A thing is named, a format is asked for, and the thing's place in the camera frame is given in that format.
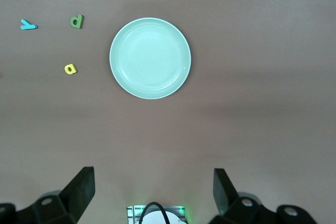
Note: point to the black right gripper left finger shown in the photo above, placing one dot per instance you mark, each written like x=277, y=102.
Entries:
x=65, y=203

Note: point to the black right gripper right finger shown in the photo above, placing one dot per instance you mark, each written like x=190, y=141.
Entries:
x=236, y=208

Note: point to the yellow foam letter a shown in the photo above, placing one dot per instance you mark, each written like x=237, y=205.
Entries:
x=70, y=69

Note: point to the cyan foam letter y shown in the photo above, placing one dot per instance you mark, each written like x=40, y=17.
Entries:
x=27, y=25

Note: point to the green foam letter d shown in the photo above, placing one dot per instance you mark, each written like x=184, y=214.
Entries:
x=77, y=21

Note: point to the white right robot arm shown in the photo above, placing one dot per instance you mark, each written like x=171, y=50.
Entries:
x=176, y=220

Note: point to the light green plate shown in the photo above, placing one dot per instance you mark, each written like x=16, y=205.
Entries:
x=150, y=58

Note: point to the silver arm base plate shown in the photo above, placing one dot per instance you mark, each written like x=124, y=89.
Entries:
x=131, y=213

